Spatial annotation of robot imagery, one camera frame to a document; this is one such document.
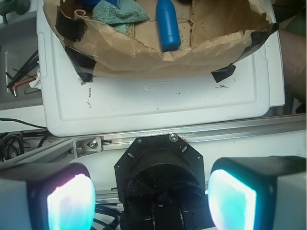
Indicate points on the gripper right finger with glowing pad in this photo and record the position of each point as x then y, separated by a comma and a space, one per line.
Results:
259, 193

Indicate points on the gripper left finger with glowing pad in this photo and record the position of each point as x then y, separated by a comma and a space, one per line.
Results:
46, 196

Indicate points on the blue plastic bottle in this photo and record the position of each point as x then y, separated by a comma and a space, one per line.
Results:
167, 24

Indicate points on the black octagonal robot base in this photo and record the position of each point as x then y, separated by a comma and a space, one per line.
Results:
162, 188

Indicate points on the white plastic bin lid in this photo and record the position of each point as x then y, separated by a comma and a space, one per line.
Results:
108, 105

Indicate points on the black and orange hex keys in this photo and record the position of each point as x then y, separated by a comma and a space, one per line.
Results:
22, 75

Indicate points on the grey plastic tray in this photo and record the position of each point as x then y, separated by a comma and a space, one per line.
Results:
18, 41

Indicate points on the brown paper bag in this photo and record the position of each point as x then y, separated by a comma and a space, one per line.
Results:
215, 34

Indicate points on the green knitted ball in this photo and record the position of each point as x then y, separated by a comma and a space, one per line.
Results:
296, 24

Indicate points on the teal microfiber cloth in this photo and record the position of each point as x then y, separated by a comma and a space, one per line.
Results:
120, 17

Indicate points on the blue object behind cloth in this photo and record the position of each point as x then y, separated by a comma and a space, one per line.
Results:
92, 3

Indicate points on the aluminium extrusion rail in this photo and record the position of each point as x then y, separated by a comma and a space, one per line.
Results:
61, 148

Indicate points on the metal corner bracket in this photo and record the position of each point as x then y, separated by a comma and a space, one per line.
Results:
86, 146

